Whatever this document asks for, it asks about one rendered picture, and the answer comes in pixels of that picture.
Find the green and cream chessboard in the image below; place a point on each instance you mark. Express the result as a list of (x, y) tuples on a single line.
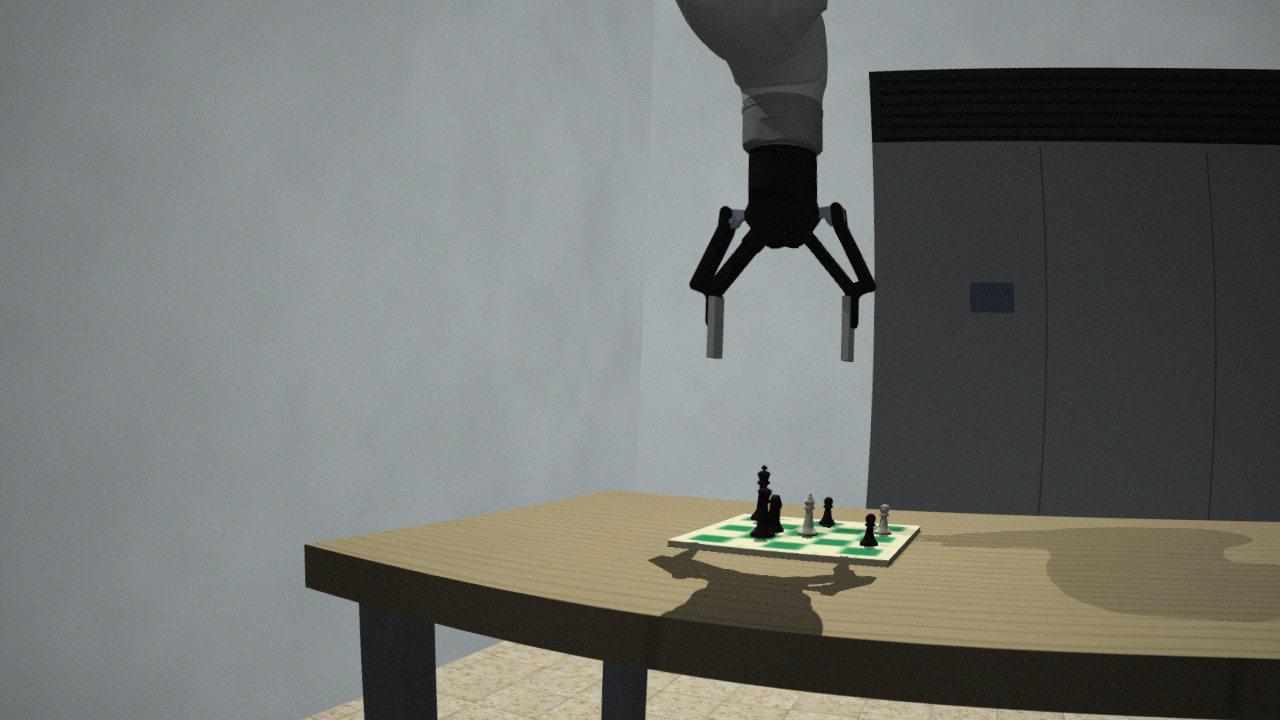
[(838, 543)]

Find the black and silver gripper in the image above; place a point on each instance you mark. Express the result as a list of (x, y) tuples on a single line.
[(782, 208)]

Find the white bishop chess piece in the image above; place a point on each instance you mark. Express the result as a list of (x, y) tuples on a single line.
[(808, 528)]

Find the white pawn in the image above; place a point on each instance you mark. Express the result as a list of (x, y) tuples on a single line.
[(883, 528)]

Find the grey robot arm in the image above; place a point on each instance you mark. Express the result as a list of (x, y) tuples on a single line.
[(782, 74)]

